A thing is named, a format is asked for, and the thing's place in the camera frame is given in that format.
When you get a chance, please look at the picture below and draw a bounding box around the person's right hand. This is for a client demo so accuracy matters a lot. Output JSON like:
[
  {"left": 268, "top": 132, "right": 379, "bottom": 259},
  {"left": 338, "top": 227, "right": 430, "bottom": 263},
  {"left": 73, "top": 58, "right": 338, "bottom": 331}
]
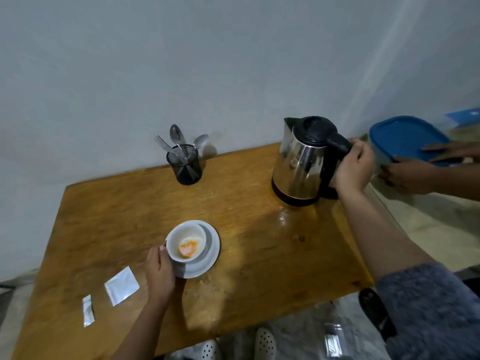
[{"left": 333, "top": 138, "right": 376, "bottom": 199}]

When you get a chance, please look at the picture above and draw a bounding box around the person's left hand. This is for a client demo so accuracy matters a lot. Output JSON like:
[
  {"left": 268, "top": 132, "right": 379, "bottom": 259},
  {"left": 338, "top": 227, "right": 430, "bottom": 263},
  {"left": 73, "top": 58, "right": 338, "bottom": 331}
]
[{"left": 145, "top": 245, "right": 176, "bottom": 306}]

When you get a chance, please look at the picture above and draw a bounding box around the white cup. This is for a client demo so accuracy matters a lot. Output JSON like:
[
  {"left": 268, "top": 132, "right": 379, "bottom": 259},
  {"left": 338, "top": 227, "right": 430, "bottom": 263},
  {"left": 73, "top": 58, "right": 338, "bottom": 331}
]
[{"left": 165, "top": 222, "right": 208, "bottom": 264}]

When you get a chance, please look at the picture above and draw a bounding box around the steel electric kettle black handle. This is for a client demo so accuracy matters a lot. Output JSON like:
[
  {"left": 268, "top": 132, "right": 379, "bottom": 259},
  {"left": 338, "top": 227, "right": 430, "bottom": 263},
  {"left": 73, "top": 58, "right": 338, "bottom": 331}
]
[{"left": 271, "top": 116, "right": 353, "bottom": 207}]

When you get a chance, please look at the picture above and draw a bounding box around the another person's forearm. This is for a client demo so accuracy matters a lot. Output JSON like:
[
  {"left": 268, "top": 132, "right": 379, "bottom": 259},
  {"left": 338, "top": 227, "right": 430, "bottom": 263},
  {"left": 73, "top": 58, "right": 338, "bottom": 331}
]
[{"left": 437, "top": 163, "right": 480, "bottom": 202}]

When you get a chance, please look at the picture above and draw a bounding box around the person's left forearm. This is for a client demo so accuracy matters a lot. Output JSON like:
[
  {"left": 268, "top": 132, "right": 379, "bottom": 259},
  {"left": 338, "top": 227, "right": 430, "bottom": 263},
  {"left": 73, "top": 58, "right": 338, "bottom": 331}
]
[{"left": 112, "top": 296, "right": 170, "bottom": 360}]

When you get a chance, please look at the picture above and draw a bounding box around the orange tea bag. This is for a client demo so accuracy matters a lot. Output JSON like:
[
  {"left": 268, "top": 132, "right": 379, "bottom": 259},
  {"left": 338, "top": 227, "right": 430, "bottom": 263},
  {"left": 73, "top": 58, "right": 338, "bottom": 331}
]
[{"left": 179, "top": 239, "right": 199, "bottom": 259}]

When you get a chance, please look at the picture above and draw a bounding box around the white saucer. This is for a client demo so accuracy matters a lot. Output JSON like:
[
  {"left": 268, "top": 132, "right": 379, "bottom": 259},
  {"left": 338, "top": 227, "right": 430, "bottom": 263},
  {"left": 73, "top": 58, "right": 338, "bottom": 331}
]
[{"left": 170, "top": 220, "right": 221, "bottom": 280}]

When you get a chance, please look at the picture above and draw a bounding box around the blue-lidded plastic container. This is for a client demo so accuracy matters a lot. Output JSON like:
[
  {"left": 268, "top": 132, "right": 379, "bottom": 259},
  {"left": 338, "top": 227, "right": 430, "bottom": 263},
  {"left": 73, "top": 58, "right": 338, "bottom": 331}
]
[{"left": 368, "top": 115, "right": 463, "bottom": 173}]

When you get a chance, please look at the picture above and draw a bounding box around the white square sachet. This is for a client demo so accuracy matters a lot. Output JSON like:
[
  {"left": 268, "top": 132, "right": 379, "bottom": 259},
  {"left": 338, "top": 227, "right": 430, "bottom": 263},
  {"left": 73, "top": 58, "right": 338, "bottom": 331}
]
[{"left": 104, "top": 265, "right": 140, "bottom": 307}]

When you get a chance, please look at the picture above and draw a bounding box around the black mesh cutlery holder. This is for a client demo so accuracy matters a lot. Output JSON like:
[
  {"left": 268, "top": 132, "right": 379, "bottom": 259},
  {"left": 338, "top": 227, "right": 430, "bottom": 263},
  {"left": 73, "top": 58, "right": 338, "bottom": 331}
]
[{"left": 166, "top": 144, "right": 203, "bottom": 186}]

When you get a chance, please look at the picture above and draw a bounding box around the narrow white sachet strip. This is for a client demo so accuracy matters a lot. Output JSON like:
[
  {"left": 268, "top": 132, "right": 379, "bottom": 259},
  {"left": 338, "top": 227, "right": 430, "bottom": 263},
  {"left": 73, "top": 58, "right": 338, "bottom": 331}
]
[{"left": 82, "top": 294, "right": 96, "bottom": 328}]

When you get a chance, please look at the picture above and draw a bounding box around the steel fork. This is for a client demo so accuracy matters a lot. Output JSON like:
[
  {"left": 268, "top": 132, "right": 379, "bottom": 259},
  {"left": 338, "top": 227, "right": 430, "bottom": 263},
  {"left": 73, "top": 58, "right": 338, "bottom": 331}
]
[{"left": 154, "top": 135, "right": 188, "bottom": 164}]

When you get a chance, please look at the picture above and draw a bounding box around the white perforated shoe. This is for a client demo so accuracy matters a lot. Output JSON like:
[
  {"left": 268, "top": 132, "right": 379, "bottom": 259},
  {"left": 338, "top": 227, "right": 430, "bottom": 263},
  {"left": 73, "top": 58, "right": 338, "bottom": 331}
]
[
  {"left": 198, "top": 339, "right": 223, "bottom": 360},
  {"left": 254, "top": 327, "right": 277, "bottom": 360}
]

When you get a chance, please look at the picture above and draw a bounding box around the blue flat object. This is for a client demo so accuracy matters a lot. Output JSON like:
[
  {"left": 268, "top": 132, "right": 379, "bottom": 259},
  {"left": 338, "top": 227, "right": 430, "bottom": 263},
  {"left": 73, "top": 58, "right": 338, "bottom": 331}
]
[{"left": 444, "top": 107, "right": 480, "bottom": 127}]

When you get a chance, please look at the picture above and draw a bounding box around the large steel spoon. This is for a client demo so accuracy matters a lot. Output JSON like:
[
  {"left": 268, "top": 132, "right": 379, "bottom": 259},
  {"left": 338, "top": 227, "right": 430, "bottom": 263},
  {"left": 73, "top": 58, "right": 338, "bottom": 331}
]
[{"left": 169, "top": 124, "right": 188, "bottom": 159}]

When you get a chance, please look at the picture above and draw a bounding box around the black shoe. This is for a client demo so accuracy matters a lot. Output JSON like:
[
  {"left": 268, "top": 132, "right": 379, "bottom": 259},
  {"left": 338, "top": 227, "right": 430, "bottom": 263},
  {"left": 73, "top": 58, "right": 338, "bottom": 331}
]
[{"left": 358, "top": 288, "right": 398, "bottom": 342}]

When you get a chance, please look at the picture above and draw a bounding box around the grey fuzzy sweater sleeve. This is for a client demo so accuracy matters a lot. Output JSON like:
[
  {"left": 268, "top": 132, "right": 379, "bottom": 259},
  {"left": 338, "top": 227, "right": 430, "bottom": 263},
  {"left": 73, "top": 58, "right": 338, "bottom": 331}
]
[{"left": 375, "top": 262, "right": 480, "bottom": 360}]

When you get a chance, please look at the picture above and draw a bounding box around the clear plastic wrapper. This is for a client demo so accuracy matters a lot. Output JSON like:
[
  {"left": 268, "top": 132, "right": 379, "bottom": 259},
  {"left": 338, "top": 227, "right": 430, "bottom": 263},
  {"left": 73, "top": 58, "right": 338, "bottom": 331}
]
[{"left": 323, "top": 322, "right": 344, "bottom": 359}]

